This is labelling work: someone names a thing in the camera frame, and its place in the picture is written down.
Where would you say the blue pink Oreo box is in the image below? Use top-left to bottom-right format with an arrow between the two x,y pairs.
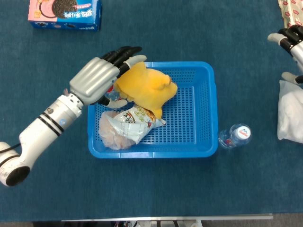
27,0 -> 103,32

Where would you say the blue perforated plastic basket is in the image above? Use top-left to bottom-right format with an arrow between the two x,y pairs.
88,61 -> 219,159

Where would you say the aluminium table edge rail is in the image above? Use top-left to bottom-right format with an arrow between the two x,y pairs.
61,213 -> 274,222

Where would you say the cream red-print foil snack bag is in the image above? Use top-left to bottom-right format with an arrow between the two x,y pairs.
277,0 -> 303,28

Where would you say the white crinkled snack bag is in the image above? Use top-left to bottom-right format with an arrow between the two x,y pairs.
111,105 -> 166,145

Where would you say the dark blue table cloth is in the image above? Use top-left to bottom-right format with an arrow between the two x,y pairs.
0,0 -> 303,223

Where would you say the red-capped cola bottle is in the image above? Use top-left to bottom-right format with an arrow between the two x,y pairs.
104,80 -> 122,103

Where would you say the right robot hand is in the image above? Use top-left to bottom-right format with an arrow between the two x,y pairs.
267,24 -> 303,84

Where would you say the white frosted zip bag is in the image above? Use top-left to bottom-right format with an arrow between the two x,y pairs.
277,80 -> 303,142

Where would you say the yellow plush toy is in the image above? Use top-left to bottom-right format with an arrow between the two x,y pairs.
114,61 -> 178,120

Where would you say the clear water bottle white cap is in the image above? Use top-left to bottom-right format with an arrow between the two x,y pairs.
218,122 -> 252,149

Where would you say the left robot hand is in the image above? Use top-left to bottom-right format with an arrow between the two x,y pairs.
69,46 -> 148,109

